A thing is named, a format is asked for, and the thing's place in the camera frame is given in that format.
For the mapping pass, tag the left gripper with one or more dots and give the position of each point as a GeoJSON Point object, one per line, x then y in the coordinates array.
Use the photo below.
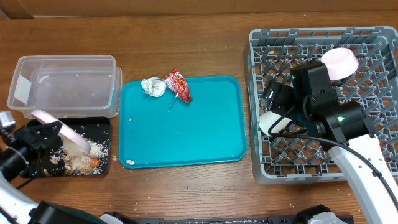
{"type": "Point", "coordinates": [25, 135]}

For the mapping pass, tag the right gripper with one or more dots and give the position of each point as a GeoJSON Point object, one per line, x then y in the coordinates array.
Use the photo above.
{"type": "Point", "coordinates": [287, 97]}

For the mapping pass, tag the pink plate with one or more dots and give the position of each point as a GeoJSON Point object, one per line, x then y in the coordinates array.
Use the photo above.
{"type": "Point", "coordinates": [65, 131]}

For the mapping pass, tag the white cup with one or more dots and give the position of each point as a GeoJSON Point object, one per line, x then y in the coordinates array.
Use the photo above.
{"type": "Point", "coordinates": [267, 119]}

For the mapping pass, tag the orange carrot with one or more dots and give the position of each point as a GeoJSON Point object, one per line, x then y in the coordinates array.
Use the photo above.
{"type": "Point", "coordinates": [94, 162]}

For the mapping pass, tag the white napkin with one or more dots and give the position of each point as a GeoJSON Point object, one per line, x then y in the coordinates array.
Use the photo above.
{"type": "Point", "coordinates": [154, 86]}

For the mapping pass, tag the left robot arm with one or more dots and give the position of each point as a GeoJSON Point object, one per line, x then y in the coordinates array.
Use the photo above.
{"type": "Point", "coordinates": [19, 208]}

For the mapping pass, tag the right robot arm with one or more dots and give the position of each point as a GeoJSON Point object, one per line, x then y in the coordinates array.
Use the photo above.
{"type": "Point", "coordinates": [350, 139]}

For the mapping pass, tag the black tray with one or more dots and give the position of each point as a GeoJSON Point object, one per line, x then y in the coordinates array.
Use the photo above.
{"type": "Point", "coordinates": [97, 131]}

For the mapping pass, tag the peanut pile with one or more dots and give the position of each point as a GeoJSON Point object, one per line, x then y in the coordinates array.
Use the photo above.
{"type": "Point", "coordinates": [74, 161]}

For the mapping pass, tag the clear plastic bin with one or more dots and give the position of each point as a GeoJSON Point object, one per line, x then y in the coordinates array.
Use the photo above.
{"type": "Point", "coordinates": [66, 86]}

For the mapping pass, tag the grey dish rack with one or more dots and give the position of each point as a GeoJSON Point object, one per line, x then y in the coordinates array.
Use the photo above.
{"type": "Point", "coordinates": [271, 53]}

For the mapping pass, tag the stray peanut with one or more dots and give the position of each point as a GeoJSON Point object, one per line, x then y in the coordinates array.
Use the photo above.
{"type": "Point", "coordinates": [130, 162]}

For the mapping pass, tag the teal serving tray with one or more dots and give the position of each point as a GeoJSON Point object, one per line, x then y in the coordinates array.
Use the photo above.
{"type": "Point", "coordinates": [166, 132]}

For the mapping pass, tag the red snack wrapper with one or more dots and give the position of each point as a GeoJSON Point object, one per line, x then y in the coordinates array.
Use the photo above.
{"type": "Point", "coordinates": [178, 84]}

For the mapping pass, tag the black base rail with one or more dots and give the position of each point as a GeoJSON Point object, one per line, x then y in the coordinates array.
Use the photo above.
{"type": "Point", "coordinates": [119, 218]}

